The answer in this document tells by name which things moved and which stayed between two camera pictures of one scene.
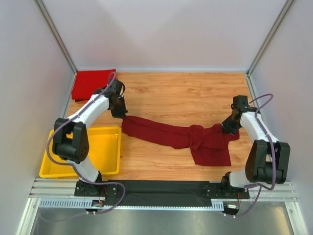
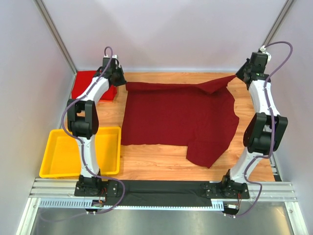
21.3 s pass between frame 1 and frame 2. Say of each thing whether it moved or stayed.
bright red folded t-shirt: stayed
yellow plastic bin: stayed
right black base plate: stayed
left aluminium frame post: stayed
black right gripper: moved
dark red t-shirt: moved
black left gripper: moved
